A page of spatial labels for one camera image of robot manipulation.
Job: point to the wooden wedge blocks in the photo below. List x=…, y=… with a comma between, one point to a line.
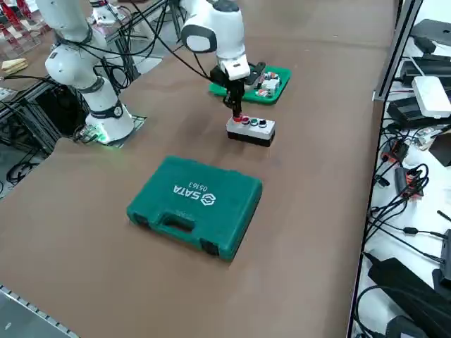
x=14, y=66

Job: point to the green plastic tray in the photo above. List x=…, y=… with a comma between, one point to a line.
x=278, y=95

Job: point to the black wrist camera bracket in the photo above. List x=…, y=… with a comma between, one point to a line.
x=256, y=73

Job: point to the orange black plug connector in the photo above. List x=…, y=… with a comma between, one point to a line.
x=396, y=151

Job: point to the aluminium frame post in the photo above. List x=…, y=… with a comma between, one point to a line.
x=394, y=53

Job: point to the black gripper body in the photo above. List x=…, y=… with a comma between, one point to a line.
x=220, y=76

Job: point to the large black power brick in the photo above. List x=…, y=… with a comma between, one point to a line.
x=401, y=281

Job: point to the black flat device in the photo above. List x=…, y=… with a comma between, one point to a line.
x=412, y=112

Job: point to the white terminal block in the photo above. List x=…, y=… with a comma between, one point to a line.
x=270, y=86

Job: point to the white button box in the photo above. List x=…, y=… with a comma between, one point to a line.
x=250, y=134

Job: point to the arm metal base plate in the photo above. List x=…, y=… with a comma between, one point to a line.
x=137, y=121

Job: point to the white flat device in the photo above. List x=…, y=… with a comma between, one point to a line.
x=431, y=96

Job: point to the green plastic tool case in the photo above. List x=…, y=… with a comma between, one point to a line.
x=190, y=218

